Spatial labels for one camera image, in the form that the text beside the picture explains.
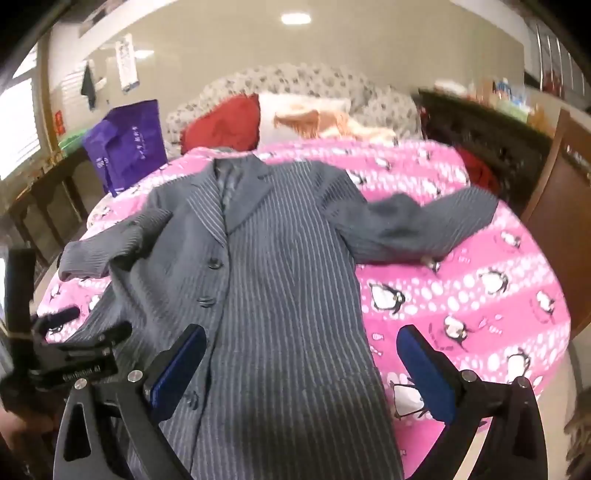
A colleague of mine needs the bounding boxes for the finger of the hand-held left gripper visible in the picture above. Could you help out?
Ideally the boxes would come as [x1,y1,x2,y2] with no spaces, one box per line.
[32,307,80,331]
[46,322,133,356]

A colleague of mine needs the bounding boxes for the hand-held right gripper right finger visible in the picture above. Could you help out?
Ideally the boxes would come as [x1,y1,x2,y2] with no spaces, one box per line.
[396,324,559,480]

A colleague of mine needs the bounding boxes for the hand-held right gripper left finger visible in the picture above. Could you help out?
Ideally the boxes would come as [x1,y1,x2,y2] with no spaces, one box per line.
[53,324,208,480]

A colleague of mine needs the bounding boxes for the grey pinstriped coat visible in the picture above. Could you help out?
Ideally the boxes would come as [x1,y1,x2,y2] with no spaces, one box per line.
[58,147,500,480]

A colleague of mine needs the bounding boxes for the pink penguin print blanket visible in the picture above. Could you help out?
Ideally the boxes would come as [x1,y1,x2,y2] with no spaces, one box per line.
[34,138,573,437]

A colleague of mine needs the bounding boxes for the brown furry thing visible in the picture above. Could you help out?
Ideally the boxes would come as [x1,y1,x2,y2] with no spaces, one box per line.
[563,388,591,472]

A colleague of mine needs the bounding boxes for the green plastic basin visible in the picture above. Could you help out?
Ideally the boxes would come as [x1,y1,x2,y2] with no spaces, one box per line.
[58,129,100,151]

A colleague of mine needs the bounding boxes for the purple tote bag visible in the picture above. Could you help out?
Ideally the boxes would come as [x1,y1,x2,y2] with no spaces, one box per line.
[83,99,168,198]

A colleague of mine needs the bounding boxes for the window blinds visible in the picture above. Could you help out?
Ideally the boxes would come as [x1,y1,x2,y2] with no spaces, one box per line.
[0,46,42,181]

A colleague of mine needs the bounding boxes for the red cloth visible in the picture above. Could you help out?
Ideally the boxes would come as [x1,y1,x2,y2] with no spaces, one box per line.
[457,148,502,197]

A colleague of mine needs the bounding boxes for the brown wooden chair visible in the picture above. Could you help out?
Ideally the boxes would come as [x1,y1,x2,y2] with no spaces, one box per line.
[519,108,591,319]

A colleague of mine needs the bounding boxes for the dark hanging cloth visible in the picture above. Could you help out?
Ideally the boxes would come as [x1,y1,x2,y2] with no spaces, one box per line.
[81,62,98,112]

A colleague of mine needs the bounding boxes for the dark wooden headboard shelf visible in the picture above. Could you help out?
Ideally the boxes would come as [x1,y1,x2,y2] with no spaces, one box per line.
[416,88,555,215]

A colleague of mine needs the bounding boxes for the red frilled cushion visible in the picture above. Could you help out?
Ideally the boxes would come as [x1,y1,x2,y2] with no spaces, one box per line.
[180,93,262,155]

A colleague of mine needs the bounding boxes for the peach fringed towel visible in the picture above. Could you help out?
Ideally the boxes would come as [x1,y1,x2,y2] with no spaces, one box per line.
[273,108,398,144]

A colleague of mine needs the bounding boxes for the clutter of bottles and packets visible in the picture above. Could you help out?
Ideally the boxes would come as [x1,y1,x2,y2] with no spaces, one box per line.
[434,76,555,132]

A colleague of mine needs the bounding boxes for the white pillow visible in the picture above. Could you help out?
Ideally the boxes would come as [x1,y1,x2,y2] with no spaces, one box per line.
[256,91,352,141]

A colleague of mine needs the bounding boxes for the white wall calendar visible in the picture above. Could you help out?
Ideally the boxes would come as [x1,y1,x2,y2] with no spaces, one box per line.
[115,33,140,93]

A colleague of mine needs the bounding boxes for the metal rail rack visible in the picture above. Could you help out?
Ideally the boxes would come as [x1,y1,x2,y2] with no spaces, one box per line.
[524,18,578,93]

